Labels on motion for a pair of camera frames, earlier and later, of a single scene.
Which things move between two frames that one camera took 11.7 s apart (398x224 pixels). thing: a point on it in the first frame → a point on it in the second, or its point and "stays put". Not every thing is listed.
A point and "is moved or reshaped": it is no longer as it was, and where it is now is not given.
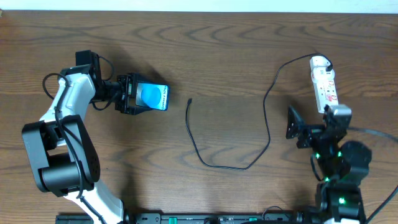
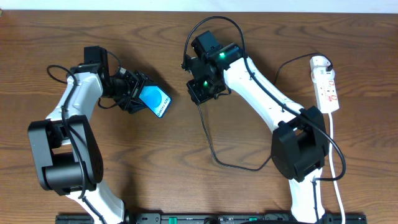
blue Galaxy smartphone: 152,96 is moved or reshaped
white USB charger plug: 319,61 stays put
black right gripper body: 310,135 → 202,90
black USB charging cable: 329,65 is moved or reshaped
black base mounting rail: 196,218 stays put
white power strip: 326,88 stays put
